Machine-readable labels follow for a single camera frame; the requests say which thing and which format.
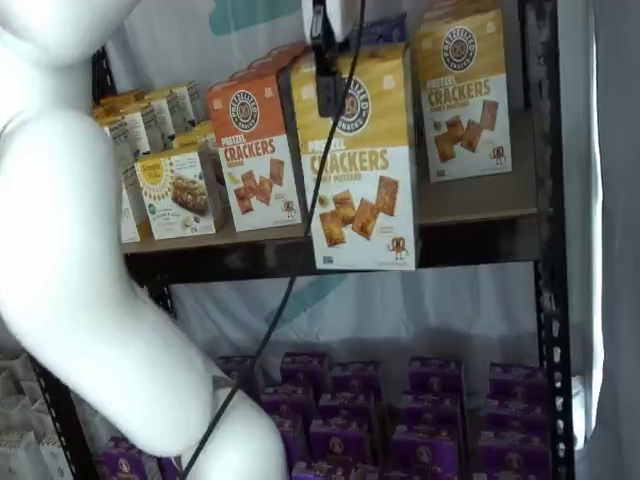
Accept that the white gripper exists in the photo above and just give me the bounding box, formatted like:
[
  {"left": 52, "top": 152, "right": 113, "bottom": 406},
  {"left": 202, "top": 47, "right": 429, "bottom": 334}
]
[{"left": 302, "top": 0, "right": 367, "bottom": 119}]

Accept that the yellow white Pretzelized cracker box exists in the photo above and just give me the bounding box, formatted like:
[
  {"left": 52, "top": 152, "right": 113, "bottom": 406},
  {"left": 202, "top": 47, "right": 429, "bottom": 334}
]
[
  {"left": 413, "top": 7, "right": 517, "bottom": 184},
  {"left": 289, "top": 42, "right": 419, "bottom": 272}
]

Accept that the orange white Pretzelized cracker box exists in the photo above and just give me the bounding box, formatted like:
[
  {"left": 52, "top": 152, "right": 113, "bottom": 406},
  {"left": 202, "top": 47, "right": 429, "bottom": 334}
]
[
  {"left": 228, "top": 58, "right": 292, "bottom": 86},
  {"left": 248, "top": 41, "right": 310, "bottom": 69},
  {"left": 206, "top": 74, "right": 307, "bottom": 234}
]

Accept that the dark blue cardboard box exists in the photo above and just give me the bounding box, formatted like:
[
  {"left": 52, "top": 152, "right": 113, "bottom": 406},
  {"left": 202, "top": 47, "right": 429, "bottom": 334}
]
[{"left": 362, "top": 13, "right": 409, "bottom": 47}]

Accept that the cream Simple Mills box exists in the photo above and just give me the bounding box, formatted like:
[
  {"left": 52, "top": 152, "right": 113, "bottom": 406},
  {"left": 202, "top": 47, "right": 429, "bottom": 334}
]
[
  {"left": 139, "top": 98, "right": 177, "bottom": 151},
  {"left": 172, "top": 130, "right": 217, "bottom": 157},
  {"left": 119, "top": 164, "right": 142, "bottom": 245},
  {"left": 107, "top": 112, "right": 151, "bottom": 169},
  {"left": 164, "top": 81, "right": 210, "bottom": 135},
  {"left": 92, "top": 91, "right": 144, "bottom": 124}
]

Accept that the wooden shelf board under crackers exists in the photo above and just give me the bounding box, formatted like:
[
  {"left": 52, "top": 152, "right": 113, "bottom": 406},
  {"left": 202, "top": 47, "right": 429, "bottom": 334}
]
[{"left": 119, "top": 179, "right": 554, "bottom": 256}]

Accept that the Simple Mills snack bar box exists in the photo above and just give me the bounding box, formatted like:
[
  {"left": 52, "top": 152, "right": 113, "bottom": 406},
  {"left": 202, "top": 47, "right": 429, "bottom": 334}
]
[{"left": 133, "top": 148, "right": 218, "bottom": 242}]

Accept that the purple Annie's macaroni box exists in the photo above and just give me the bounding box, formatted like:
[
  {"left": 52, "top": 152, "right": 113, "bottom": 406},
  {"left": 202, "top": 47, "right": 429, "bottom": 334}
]
[
  {"left": 292, "top": 459, "right": 351, "bottom": 480},
  {"left": 259, "top": 384, "right": 317, "bottom": 427},
  {"left": 488, "top": 362, "right": 547, "bottom": 402},
  {"left": 330, "top": 360, "right": 384, "bottom": 400},
  {"left": 317, "top": 393, "right": 380, "bottom": 427},
  {"left": 477, "top": 433, "right": 551, "bottom": 480},
  {"left": 94, "top": 437, "right": 162, "bottom": 480},
  {"left": 482, "top": 394, "right": 550, "bottom": 442},
  {"left": 408, "top": 355, "right": 464, "bottom": 400},
  {"left": 279, "top": 352, "right": 331, "bottom": 395},
  {"left": 308, "top": 417, "right": 374, "bottom": 467},
  {"left": 399, "top": 392, "right": 464, "bottom": 435},
  {"left": 218, "top": 355, "right": 261, "bottom": 396},
  {"left": 391, "top": 424, "right": 464, "bottom": 472},
  {"left": 394, "top": 468, "right": 466, "bottom": 480}
]

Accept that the white paper bag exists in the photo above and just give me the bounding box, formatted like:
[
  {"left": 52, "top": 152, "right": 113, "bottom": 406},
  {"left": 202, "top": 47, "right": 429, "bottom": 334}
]
[
  {"left": 37, "top": 434, "right": 77, "bottom": 480},
  {"left": 27, "top": 394, "right": 66, "bottom": 437},
  {"left": 0, "top": 429, "right": 44, "bottom": 480}
]

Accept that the black cable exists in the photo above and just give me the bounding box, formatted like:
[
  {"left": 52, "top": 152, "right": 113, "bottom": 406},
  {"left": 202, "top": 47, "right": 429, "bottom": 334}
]
[{"left": 177, "top": 0, "right": 369, "bottom": 480}]

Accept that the black metal shelving frame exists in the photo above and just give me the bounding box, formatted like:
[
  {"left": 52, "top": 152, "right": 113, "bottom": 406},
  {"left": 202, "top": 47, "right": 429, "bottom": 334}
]
[{"left": 29, "top": 0, "right": 577, "bottom": 480}]

